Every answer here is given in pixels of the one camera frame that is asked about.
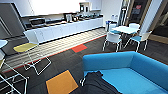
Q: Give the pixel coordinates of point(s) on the dark coffee machine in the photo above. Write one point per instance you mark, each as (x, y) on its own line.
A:
(69, 18)

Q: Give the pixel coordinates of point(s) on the black microwave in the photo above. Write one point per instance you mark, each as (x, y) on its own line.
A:
(37, 22)

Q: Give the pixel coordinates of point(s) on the blue white recycling bin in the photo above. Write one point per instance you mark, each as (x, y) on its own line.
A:
(109, 24)

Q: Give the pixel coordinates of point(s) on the blue sofa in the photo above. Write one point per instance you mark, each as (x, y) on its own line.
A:
(140, 70)

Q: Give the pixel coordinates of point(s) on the stainless steel fridge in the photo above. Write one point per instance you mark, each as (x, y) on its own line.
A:
(11, 23)

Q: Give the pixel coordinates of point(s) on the white square table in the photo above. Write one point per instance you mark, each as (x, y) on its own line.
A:
(126, 29)

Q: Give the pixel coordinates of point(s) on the wood framed glass door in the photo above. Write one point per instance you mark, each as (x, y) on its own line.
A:
(136, 11)
(158, 20)

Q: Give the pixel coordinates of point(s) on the white clothes hanger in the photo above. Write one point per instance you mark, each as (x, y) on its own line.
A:
(82, 81)

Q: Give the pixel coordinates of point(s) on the dark wall appliance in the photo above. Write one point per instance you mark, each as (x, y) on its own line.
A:
(84, 7)

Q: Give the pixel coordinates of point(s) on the white lower kitchen cabinets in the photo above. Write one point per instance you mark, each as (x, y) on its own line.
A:
(63, 31)

